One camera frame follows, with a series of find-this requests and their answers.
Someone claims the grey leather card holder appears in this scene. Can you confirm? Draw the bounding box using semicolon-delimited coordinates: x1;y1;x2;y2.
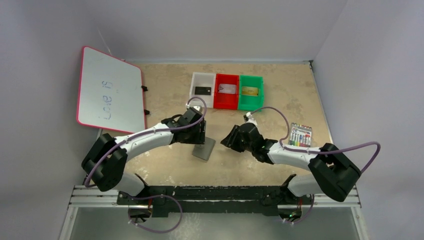
192;137;216;161

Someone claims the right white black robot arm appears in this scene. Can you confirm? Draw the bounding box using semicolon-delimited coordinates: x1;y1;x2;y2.
220;123;362;202

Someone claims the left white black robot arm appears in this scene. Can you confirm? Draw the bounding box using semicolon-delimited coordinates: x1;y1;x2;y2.
81;107;206;197

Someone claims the black credit card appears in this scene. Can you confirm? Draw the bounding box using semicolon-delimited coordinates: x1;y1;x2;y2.
194;86;212;96

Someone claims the gold credit card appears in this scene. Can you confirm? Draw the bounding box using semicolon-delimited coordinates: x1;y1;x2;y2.
241;86;259;97

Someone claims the silver pink credit card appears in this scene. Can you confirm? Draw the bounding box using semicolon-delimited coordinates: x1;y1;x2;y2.
218;83;238;95

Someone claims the red plastic bin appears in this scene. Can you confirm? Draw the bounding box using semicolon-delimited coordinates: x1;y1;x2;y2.
213;73;240;110

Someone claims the green plastic bin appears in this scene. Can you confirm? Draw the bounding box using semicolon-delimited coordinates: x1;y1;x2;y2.
237;75;265;111

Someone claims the white plastic bin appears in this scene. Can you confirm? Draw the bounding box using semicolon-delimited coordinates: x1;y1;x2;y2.
189;72;216;108

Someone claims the box of coloured markers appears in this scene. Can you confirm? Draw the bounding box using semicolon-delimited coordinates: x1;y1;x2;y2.
288;122;313;148

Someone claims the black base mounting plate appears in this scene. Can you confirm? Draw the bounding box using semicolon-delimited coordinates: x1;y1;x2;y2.
117;185;312;218

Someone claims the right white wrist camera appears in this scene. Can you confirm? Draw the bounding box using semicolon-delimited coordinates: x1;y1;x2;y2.
243;111;258;127

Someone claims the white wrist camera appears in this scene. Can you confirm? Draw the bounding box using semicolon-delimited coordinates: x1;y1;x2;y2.
243;111;258;127
185;103;203;113

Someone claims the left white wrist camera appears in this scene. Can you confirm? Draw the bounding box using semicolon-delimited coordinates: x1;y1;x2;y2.
185;103;203;113

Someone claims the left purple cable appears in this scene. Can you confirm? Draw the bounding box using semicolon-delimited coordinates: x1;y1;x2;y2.
83;96;208;189

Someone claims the purple cable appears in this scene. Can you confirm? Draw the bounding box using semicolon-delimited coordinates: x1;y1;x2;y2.
83;96;208;189
246;106;381;175

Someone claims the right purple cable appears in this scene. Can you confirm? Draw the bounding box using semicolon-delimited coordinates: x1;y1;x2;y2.
246;106;381;175

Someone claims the white board with pink frame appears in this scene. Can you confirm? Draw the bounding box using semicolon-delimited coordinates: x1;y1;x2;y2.
76;46;147;133

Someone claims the aluminium frame rail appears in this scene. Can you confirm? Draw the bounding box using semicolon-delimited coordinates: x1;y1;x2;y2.
69;185;362;208

